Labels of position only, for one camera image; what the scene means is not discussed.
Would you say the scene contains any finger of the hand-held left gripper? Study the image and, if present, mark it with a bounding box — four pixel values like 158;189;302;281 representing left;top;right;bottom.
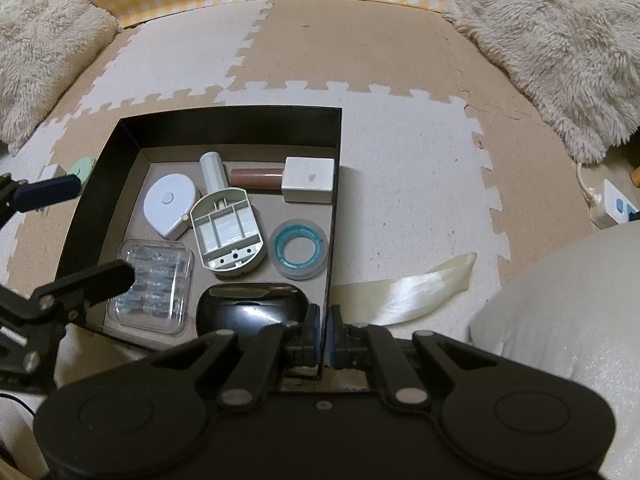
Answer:
0;172;82;226
0;258;137;372

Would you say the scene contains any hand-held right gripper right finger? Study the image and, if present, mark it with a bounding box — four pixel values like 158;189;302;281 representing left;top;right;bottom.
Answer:
329;305;494;408

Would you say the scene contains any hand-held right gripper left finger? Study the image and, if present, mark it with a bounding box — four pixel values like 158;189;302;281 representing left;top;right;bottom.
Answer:
150;304;321;409

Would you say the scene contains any green round tape measure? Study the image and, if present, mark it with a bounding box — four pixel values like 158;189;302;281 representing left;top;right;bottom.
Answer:
67;156;97;196

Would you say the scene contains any clear plastic case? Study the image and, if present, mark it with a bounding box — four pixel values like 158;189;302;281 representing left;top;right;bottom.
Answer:
106;240;196;334

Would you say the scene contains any clear tape roll teal core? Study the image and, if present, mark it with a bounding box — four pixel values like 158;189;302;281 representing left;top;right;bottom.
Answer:
269;219;330;281

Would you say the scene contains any white round tape measure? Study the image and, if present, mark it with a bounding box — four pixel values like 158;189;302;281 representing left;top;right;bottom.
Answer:
142;174;202;241

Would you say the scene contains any white device with compartment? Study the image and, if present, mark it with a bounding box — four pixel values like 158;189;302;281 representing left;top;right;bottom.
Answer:
189;151;268;279

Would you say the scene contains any brown lipstick with white cap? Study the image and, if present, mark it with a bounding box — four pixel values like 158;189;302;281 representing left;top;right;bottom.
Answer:
227;156;336;206

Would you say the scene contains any black cardboard box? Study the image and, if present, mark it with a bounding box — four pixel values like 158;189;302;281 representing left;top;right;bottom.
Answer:
54;105;344;391

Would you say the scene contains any cream plastic strip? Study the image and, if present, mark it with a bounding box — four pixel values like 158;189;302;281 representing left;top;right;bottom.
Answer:
331;252;476;326

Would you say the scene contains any black rounded device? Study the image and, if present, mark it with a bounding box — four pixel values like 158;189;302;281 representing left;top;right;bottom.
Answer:
195;282;311;349

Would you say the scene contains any fluffy cream cushion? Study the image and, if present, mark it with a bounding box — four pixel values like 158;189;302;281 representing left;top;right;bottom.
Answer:
442;0;640;164
0;0;121;156

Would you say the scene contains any beige white foam puzzle mat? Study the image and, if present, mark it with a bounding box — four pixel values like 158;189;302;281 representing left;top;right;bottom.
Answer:
0;0;640;341

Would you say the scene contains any white smooth pillow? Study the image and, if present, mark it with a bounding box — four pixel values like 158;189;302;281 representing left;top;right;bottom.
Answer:
467;220;640;480

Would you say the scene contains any white power strip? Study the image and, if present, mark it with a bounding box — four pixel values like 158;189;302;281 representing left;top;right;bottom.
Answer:
590;179;640;229

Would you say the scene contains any white power cable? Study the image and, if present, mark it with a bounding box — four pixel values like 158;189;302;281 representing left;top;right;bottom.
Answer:
574;160;601;211

